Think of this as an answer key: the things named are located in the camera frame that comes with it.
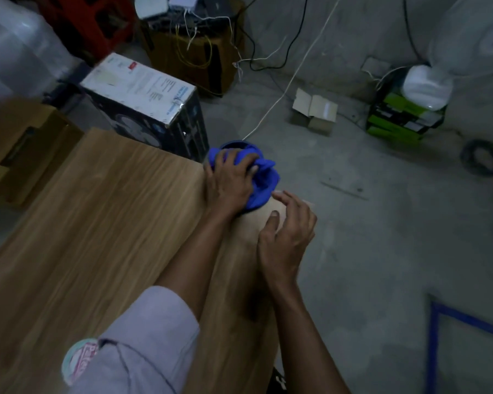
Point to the person's left hand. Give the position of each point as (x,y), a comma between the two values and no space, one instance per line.
(230,188)

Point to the person's right hand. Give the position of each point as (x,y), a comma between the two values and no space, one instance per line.
(285,250)

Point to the blue cloth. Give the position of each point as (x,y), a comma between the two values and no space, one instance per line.
(265,184)

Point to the blue round waste bin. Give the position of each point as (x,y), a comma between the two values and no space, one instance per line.
(238,144)

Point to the round white foil lid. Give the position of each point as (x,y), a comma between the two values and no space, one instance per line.
(78,361)

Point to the person's left forearm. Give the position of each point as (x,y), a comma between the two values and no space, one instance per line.
(197,262)

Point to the person's right forearm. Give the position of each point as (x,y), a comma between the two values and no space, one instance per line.
(308,344)

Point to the large brown cardboard box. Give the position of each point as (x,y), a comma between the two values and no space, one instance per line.
(213,73)

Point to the small open white carton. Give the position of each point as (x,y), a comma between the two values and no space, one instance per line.
(316,110)

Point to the black box with white label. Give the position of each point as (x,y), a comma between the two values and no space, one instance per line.
(148,94)

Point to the black trousers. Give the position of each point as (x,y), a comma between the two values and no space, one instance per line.
(277,383)

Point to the wooden table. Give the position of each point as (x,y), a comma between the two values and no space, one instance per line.
(86,242)

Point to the light denim shirt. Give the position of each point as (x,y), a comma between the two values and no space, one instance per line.
(156,344)

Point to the green object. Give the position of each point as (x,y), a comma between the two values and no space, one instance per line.
(398,118)

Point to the black electronic device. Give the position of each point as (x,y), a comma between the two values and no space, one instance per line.
(217,8)

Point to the small pale grey device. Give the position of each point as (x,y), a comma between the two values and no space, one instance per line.
(183,0)

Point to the white rounded device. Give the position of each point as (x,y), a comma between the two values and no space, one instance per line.
(150,6)

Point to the red plastic item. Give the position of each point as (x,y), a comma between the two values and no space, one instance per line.
(90,24)

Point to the white wrapped package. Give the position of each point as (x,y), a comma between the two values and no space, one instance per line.
(16,49)

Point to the white electric fan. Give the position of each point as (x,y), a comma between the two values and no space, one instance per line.
(468,32)

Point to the blue metal frame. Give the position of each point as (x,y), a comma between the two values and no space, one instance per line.
(433,344)

